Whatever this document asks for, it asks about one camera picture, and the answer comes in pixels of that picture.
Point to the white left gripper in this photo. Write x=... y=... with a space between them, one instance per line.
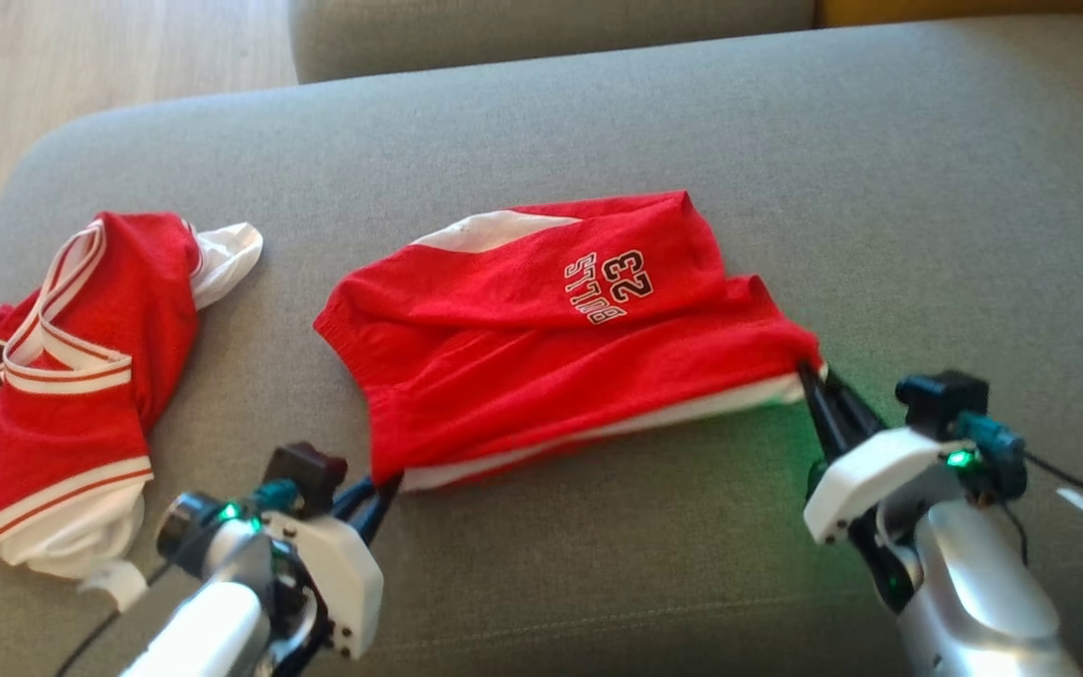
x=349 y=583

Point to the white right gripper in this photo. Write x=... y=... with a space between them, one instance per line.
x=866 y=475

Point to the red Bulls 23 shorts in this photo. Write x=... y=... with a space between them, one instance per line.
x=523 y=357

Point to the red white basketball jersey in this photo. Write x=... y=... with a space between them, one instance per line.
x=109 y=310

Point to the grey sofa seat cushion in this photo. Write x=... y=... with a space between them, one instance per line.
x=541 y=141

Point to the yellow sofa cushion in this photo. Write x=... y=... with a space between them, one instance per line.
x=955 y=9

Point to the grey sofa back cushion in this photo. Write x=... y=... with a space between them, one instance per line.
x=551 y=33

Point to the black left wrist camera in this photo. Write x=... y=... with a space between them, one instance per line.
x=306 y=470

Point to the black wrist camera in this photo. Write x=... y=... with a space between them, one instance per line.
x=941 y=400
x=306 y=470

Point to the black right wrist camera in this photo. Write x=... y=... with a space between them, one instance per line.
x=941 y=400

